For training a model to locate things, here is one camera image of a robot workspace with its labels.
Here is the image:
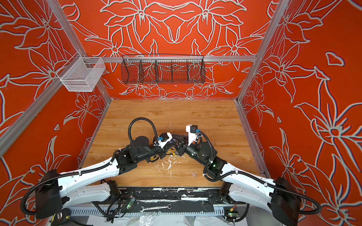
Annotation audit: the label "small circuit board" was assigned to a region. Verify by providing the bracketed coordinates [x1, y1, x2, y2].
[225, 208, 239, 223]

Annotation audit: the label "yellow black pliers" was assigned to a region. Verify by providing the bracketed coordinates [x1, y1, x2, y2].
[166, 149, 176, 156]

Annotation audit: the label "black wire basket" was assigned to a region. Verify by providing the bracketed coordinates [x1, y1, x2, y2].
[121, 54, 206, 85]

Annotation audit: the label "white mesh basket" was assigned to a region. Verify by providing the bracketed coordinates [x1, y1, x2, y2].
[57, 57, 106, 92]

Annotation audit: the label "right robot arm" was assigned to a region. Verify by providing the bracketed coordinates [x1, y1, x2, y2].
[172, 131, 322, 226]

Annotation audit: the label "tape measure on base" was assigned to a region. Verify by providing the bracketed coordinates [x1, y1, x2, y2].
[51, 208, 71, 226]

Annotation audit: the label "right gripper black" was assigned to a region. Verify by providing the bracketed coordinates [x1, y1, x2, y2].
[169, 134, 209, 168]

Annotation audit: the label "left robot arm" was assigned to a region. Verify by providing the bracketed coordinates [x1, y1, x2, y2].
[20, 117, 173, 219]

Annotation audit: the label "silver wrench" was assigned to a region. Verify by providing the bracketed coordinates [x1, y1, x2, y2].
[140, 204, 172, 212]

